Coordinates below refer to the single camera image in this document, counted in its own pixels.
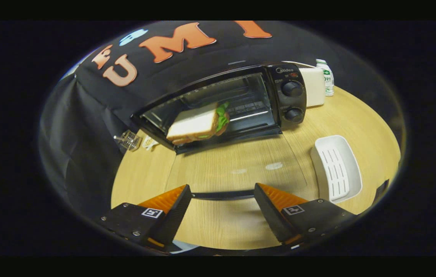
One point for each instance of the white ribbed plastic tray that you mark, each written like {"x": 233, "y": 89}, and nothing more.
{"x": 337, "y": 169}

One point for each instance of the lettuce sandwich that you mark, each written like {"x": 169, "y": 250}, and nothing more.
{"x": 194, "y": 123}

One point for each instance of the small white packet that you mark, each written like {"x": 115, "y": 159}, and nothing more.
{"x": 149, "y": 142}

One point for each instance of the white pop-up toaster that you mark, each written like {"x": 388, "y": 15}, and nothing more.
{"x": 314, "y": 86}

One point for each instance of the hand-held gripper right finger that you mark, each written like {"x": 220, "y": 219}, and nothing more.
{"x": 269, "y": 211}

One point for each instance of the white plastic bottle green label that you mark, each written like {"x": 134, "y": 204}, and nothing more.
{"x": 327, "y": 79}

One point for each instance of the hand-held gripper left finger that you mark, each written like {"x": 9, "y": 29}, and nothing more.
{"x": 175, "y": 215}

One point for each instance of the black toaster oven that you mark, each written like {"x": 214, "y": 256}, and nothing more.
{"x": 293, "y": 102}

